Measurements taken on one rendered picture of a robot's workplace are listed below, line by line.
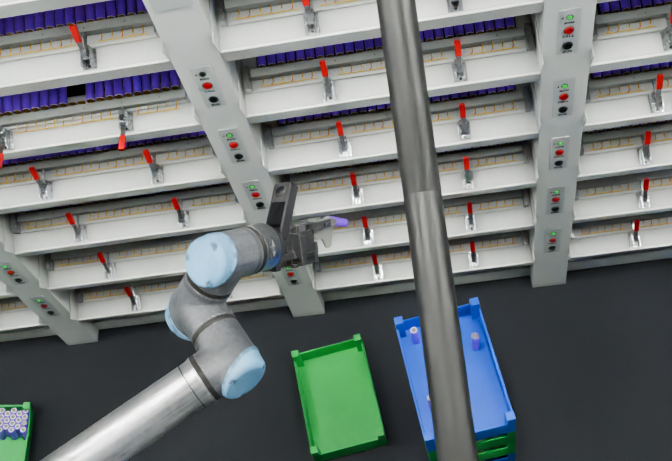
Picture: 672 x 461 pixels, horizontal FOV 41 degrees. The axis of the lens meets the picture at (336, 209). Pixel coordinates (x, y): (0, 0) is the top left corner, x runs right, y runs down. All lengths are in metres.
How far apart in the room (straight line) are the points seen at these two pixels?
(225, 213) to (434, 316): 1.70
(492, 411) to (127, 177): 0.98
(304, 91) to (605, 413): 1.21
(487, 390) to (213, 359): 0.75
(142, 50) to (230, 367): 0.63
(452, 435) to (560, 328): 2.06
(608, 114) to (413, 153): 1.49
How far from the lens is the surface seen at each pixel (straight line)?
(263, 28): 1.74
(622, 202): 2.40
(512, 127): 2.02
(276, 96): 1.89
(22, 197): 2.22
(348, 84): 1.87
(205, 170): 2.08
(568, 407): 2.53
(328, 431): 2.54
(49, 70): 1.85
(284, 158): 2.04
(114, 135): 1.96
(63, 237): 2.37
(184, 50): 1.74
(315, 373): 2.61
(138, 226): 2.30
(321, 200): 2.20
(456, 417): 0.57
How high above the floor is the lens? 2.38
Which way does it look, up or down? 57 degrees down
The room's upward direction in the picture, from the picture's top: 17 degrees counter-clockwise
